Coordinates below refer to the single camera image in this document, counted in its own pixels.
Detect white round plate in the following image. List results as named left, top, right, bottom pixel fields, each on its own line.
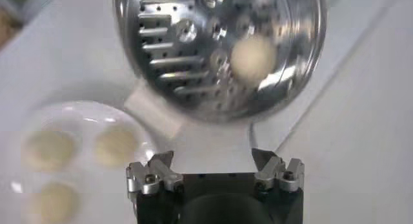
left=9, top=99, right=159, bottom=224

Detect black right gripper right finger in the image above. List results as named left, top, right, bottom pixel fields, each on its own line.
left=251, top=147, right=305, bottom=194

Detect white steamed baozi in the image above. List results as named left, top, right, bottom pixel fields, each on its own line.
left=94, top=123, right=139, bottom=167
left=30, top=181, right=80, bottom=224
left=230, top=36, right=278, bottom=87
left=22, top=128, right=78, bottom=173

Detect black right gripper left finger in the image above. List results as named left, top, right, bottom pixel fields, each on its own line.
left=126, top=150, right=185, bottom=196

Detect stainless steel steamer basket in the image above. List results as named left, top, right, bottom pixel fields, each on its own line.
left=112, top=0, right=328, bottom=123

